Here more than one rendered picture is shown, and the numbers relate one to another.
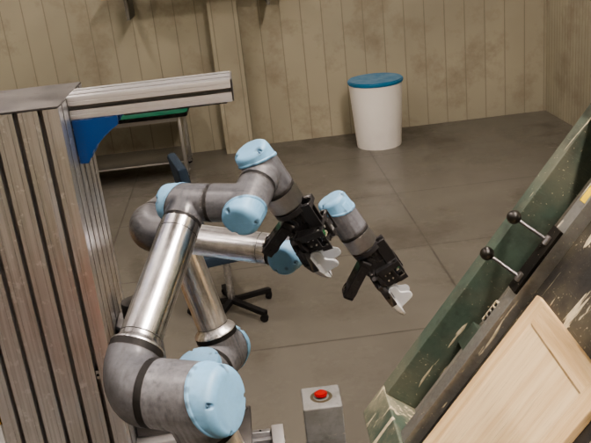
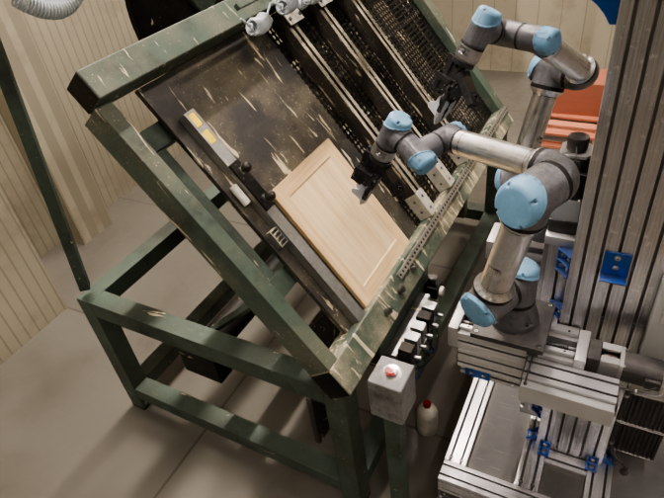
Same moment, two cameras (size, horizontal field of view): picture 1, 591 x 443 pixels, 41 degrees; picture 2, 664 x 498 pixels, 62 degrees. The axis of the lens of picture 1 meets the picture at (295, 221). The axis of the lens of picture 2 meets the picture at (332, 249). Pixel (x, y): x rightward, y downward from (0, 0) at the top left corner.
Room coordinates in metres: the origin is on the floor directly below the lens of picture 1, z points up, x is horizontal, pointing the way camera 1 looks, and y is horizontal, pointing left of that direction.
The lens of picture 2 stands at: (3.14, 0.53, 2.37)
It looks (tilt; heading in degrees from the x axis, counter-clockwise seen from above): 37 degrees down; 214
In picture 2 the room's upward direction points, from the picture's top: 8 degrees counter-clockwise
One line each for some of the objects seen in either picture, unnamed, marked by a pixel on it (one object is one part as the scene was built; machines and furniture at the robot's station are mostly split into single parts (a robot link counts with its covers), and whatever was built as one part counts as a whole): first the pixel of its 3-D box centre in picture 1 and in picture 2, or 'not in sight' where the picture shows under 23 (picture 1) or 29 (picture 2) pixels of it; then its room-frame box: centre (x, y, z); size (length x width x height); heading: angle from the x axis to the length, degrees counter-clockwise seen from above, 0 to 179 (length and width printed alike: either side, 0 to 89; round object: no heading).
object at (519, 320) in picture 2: not in sight; (515, 306); (1.81, 0.29, 1.09); 0.15 x 0.15 x 0.10
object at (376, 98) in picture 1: (376, 112); not in sight; (8.13, -0.97, 0.35); 0.59 x 0.57 x 0.70; 2
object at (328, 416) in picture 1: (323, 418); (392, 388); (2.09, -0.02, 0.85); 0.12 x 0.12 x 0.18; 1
